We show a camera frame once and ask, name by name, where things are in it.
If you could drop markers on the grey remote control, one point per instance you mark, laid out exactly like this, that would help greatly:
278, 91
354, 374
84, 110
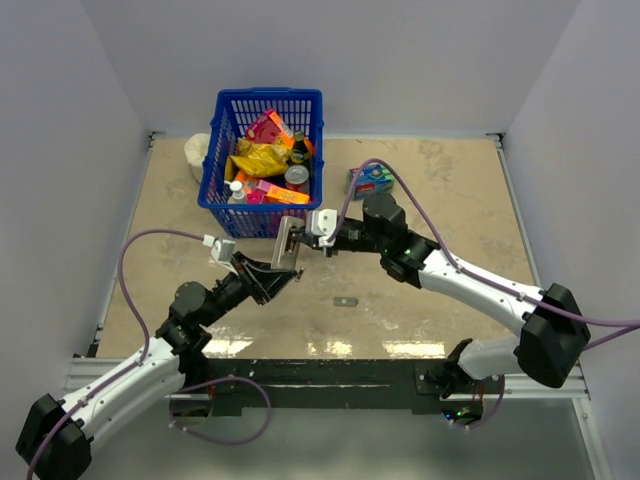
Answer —
286, 248

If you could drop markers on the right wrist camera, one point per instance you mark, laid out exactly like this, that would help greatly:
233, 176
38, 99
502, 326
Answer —
320, 225

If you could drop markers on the grey battery cover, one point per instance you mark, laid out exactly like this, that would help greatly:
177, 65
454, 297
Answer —
346, 301

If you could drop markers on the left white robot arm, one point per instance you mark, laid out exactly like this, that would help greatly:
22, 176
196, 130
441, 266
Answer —
59, 435

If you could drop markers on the pink orange snack box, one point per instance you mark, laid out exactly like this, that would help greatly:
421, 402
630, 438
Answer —
270, 128

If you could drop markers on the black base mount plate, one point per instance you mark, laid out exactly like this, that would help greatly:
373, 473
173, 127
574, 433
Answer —
419, 386

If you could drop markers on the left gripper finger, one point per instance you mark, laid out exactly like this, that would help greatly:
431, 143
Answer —
253, 272
272, 282

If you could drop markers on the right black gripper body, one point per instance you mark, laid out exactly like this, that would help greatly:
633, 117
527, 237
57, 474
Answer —
354, 238

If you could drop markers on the white pump bottle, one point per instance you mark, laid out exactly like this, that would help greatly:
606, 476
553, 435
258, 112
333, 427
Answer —
237, 193

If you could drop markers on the blue plastic basket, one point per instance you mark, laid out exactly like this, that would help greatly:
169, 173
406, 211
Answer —
235, 110

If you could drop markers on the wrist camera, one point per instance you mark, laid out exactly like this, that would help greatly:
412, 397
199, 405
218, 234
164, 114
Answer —
221, 249
320, 225

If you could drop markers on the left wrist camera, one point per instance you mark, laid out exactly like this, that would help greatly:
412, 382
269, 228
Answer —
221, 249

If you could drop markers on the metal tin can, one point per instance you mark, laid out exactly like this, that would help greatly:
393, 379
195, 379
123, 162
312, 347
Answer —
297, 178

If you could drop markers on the sponge pack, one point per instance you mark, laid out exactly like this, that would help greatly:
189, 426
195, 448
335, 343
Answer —
373, 178

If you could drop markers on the dark sauce bottle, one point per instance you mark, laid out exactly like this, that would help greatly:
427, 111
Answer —
300, 153

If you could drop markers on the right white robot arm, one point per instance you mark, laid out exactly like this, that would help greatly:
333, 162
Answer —
545, 339

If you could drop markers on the white paper roll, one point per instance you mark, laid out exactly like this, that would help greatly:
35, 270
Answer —
195, 151

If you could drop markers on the yellow chips bag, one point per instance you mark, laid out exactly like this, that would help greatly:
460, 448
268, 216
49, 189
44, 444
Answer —
260, 160

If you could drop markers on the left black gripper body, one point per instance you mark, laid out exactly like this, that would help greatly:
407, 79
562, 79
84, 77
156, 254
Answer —
235, 288

